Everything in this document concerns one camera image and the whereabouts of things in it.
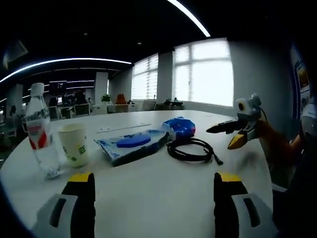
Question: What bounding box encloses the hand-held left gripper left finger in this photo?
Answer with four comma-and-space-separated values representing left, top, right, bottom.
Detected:
32, 172, 96, 238

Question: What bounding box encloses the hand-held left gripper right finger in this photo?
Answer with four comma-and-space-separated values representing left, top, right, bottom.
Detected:
213, 171, 274, 238

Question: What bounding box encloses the blue tissue pack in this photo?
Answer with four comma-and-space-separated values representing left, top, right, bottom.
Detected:
162, 116, 197, 141

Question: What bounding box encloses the white paper cup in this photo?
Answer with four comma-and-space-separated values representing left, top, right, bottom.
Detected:
58, 123, 89, 168

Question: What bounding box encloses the clear plastic water bottle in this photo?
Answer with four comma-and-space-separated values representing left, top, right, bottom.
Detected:
24, 83, 61, 179

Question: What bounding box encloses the wet wipes pack blue lid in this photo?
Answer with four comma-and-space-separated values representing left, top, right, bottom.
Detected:
94, 128, 170, 167

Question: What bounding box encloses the person's right hand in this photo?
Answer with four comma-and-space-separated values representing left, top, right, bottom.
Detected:
257, 120, 279, 147

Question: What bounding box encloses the large bright window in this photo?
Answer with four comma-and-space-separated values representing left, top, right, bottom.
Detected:
173, 38, 235, 107

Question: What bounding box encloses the dark lumpy object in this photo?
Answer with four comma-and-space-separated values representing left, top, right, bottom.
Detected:
164, 98, 184, 106

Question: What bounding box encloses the white table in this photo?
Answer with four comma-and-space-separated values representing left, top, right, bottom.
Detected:
0, 109, 275, 238

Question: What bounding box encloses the narrow window with blinds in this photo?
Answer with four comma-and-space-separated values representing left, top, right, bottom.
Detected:
131, 53, 159, 100

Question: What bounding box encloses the white table socket strip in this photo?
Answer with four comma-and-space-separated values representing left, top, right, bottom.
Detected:
96, 122, 152, 134

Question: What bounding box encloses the long curved ceiling light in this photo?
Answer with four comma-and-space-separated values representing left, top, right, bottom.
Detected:
167, 0, 211, 38

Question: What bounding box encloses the white low cabinet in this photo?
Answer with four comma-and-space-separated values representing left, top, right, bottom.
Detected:
93, 103, 139, 115

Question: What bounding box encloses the hanging display screen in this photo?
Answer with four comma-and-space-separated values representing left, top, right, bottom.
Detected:
49, 80, 67, 91

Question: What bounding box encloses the long ceiling light strip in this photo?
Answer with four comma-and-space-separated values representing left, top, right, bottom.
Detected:
0, 58, 134, 84

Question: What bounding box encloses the ceiling air conditioner unit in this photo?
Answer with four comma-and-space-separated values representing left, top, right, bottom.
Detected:
2, 39, 29, 70

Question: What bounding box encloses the blue bordered wall poster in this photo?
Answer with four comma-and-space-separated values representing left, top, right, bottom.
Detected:
289, 43, 313, 119

